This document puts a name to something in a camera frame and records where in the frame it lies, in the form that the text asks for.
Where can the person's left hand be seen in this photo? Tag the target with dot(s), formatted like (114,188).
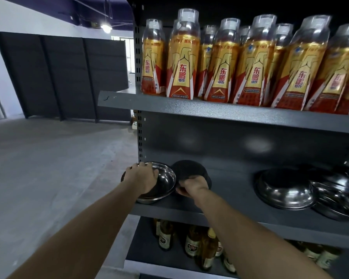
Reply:
(139,178)

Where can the round ceiling lamp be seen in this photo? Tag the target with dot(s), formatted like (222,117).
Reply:
(106,27)

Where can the person's left fingers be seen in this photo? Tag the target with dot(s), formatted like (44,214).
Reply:
(147,167)

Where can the row of orange drink bottles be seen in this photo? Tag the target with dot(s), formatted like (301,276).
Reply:
(253,66)

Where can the person's left forearm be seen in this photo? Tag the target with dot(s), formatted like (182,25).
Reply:
(84,232)

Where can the dark grey metal shelf unit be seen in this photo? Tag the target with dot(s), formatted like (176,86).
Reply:
(221,142)

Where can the person's right forearm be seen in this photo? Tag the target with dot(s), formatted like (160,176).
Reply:
(250,241)

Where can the person's right hand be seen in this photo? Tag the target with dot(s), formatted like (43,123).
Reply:
(194,188)

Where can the row of brown glass bottles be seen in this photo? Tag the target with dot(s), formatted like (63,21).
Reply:
(206,246)

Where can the shiny steel bowl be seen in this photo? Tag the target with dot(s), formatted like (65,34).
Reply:
(166,183)
(285,188)
(337,200)

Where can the black bowl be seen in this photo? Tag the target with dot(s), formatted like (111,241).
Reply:
(189,169)

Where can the dark grey panel partition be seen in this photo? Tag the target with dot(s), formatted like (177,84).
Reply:
(61,75)

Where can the person's right thumb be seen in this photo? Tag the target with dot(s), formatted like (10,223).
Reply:
(182,191)

